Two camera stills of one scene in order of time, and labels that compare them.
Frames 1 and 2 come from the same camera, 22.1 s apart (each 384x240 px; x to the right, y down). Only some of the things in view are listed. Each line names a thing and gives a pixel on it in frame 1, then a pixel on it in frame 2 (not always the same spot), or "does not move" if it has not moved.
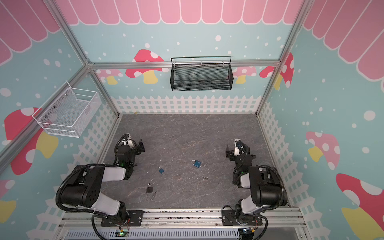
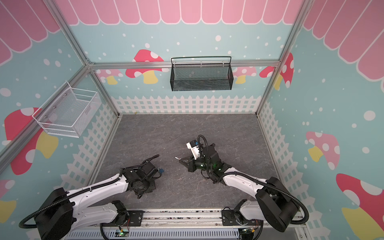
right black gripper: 229,152 to 191,163
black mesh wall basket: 201,77 does not move
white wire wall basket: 68,112 does not move
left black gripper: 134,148 to 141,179
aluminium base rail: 274,220 does not move
